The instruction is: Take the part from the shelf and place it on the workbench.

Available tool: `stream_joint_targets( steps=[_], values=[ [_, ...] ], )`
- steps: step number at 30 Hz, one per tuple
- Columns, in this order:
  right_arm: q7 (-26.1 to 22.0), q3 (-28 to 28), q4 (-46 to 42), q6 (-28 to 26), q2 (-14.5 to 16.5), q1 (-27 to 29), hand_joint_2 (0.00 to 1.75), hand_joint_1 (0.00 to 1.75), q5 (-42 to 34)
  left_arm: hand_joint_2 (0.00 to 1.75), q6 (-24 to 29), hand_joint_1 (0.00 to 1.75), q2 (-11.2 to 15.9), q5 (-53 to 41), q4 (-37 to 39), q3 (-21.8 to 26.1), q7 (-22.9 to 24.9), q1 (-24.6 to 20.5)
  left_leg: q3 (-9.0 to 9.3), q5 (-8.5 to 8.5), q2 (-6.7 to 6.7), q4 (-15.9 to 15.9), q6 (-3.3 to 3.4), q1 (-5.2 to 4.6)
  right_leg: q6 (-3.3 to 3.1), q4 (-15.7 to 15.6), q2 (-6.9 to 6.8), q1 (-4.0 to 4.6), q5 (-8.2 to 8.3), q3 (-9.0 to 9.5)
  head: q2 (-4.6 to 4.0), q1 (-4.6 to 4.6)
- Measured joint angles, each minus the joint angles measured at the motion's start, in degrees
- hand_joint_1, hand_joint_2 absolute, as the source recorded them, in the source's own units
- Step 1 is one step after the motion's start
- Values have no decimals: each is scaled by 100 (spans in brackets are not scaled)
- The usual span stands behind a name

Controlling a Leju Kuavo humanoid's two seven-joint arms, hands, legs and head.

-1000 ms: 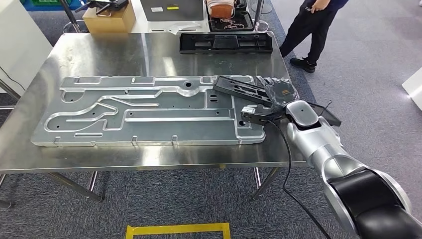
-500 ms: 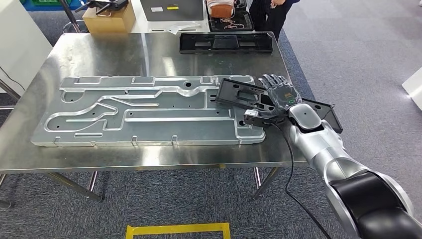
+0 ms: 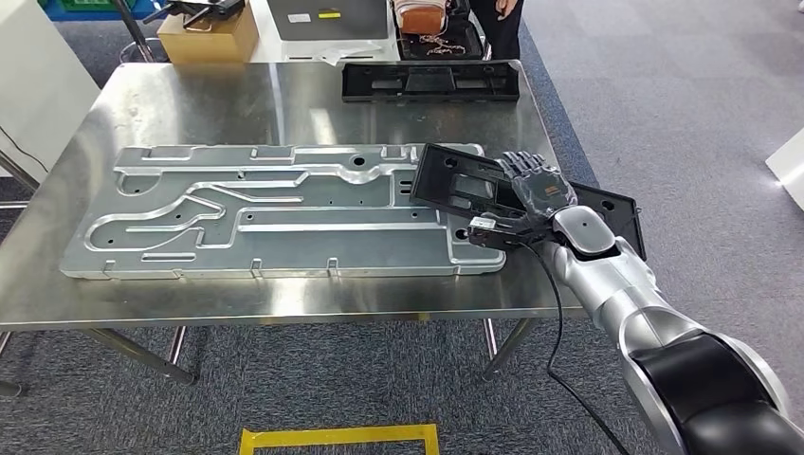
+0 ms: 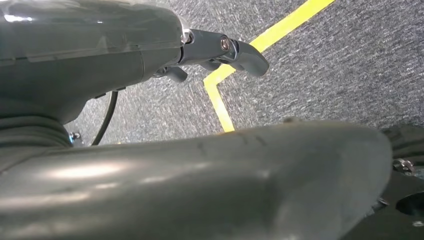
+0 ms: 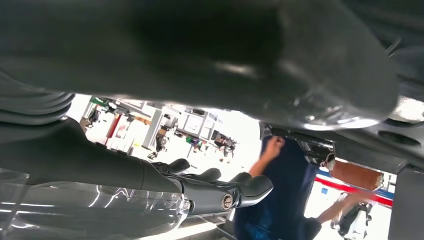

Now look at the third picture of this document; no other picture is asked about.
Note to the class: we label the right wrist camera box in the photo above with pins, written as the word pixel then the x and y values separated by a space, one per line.
pixel 484 225

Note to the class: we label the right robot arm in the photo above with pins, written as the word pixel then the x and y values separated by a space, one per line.
pixel 628 295

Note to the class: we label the person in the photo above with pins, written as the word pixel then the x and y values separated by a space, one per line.
pixel 502 38

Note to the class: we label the brown bag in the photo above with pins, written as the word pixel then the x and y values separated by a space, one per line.
pixel 421 19

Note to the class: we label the white cabinet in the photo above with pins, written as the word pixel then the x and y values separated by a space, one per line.
pixel 38 81

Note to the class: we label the grey flat tray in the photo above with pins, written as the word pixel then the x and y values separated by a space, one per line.
pixel 339 28

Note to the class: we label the white board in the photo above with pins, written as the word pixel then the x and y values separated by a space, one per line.
pixel 791 169

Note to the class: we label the stainless steel workbench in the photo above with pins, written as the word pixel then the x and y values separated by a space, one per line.
pixel 188 100

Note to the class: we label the pressed grey metal panel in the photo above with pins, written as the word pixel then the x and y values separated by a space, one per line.
pixel 283 245

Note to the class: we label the brown cardboard box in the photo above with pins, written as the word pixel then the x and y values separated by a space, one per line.
pixel 207 44

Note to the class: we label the blue plastic crate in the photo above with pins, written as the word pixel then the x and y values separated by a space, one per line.
pixel 56 14

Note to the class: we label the black tray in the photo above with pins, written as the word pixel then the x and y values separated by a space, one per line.
pixel 465 38

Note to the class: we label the black plastic plate bracket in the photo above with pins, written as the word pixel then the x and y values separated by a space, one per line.
pixel 440 182
pixel 364 91

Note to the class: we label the metal pole stand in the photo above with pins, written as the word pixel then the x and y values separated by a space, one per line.
pixel 125 19

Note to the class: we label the black tool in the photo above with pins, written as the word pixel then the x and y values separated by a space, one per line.
pixel 207 7

